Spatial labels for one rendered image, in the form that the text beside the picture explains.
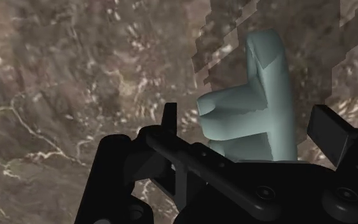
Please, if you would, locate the pale teal angled block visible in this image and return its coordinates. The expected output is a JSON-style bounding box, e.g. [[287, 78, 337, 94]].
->
[[196, 29, 298, 162]]

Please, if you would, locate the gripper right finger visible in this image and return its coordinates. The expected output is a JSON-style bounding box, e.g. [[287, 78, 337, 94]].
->
[[306, 104, 358, 224]]

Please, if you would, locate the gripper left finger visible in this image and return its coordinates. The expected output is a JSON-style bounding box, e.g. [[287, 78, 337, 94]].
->
[[74, 102, 284, 224]]

